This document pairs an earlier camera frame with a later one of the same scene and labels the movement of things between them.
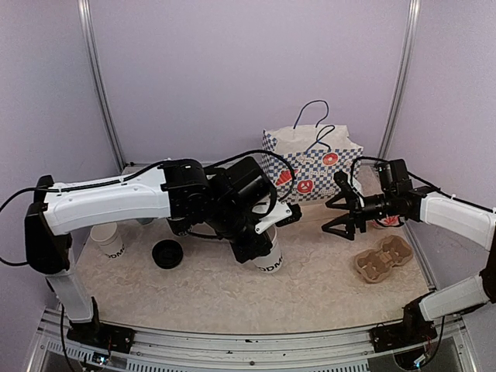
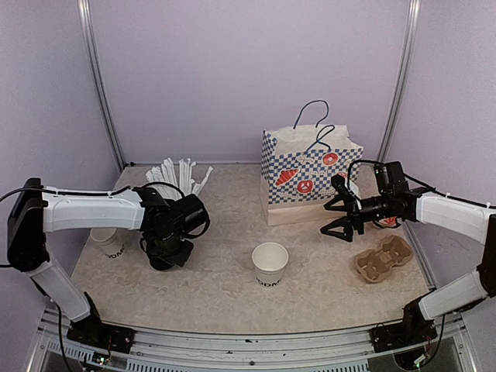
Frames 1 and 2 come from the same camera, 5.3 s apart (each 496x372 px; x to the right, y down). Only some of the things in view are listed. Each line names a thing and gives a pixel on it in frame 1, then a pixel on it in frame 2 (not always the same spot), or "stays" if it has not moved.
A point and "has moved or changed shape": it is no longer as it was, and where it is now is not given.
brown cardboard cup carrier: (375, 264) stays
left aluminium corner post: (88, 36) stays
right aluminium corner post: (414, 11) stays
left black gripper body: (243, 251) -> (167, 248)
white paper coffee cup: (271, 262) has moved or changed shape
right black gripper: (349, 233) stays
